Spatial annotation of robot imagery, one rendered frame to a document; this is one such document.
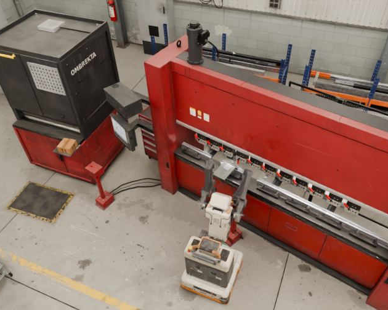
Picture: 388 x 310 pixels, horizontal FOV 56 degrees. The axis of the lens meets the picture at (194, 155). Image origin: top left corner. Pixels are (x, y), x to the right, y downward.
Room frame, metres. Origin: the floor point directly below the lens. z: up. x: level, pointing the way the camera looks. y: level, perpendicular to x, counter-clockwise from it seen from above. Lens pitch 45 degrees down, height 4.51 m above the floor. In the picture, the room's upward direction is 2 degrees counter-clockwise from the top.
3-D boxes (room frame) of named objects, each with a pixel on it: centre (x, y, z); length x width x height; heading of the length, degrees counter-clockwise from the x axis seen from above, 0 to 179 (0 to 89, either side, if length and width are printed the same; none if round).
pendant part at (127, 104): (3.73, 0.85, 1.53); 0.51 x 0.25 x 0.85; 37
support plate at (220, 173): (3.25, -0.38, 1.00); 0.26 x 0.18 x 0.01; 142
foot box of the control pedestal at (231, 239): (2.87, -0.48, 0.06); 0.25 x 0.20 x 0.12; 128
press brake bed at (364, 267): (2.94, -0.96, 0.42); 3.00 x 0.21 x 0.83; 52
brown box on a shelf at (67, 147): (3.82, 1.80, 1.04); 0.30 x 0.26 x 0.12; 65
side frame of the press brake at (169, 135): (4.10, 0.19, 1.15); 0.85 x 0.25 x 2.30; 142
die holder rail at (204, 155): (3.71, -0.04, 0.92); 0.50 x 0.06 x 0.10; 52
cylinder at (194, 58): (3.80, -0.13, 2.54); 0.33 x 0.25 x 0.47; 52
